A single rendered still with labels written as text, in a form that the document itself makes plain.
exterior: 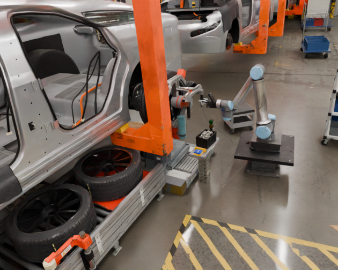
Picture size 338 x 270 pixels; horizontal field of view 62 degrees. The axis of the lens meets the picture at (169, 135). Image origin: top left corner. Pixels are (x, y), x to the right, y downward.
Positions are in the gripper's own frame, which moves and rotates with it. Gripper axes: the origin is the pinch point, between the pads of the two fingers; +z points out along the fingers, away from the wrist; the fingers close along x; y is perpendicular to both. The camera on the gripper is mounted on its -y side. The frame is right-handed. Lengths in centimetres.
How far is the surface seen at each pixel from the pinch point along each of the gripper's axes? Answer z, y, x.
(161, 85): 4, -40, -71
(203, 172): -19, 67, -40
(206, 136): -20.4, 25.7, -33.0
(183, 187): -6, 74, -64
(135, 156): 34, 33, -85
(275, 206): -97, 83, -45
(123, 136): 53, 18, -76
